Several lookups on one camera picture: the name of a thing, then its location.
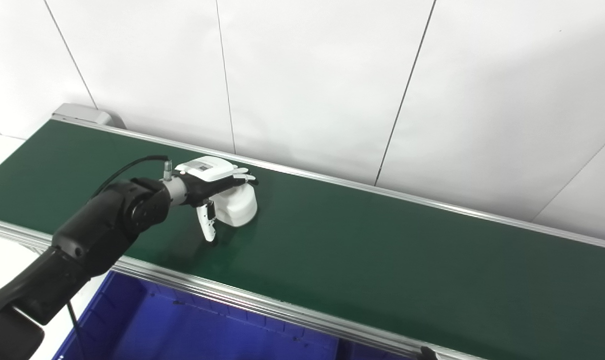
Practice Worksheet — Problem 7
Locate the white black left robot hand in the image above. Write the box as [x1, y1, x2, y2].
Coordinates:
[174, 155, 260, 244]

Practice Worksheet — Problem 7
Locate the white plastic moulded part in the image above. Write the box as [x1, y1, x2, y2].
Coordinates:
[211, 181, 259, 228]

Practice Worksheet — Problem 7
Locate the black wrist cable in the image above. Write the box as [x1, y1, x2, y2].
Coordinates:
[65, 154, 173, 360]

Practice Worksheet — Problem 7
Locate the green conveyor belt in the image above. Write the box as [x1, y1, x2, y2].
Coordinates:
[0, 117, 605, 360]

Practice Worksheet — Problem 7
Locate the blue plastic bin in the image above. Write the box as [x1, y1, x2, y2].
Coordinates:
[52, 270, 341, 360]

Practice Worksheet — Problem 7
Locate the grey conveyor end cover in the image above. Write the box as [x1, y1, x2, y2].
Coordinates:
[51, 103, 127, 130]

